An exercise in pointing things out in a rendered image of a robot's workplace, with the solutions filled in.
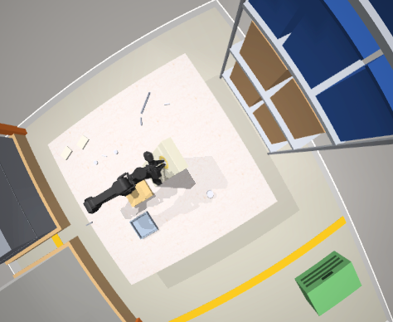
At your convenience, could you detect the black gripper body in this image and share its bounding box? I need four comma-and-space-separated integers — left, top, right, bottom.
143, 151, 162, 186

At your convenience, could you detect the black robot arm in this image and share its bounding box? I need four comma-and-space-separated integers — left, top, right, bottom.
83, 165, 162, 214

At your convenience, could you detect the beige service panel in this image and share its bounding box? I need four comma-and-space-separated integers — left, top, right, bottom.
153, 137, 189, 183

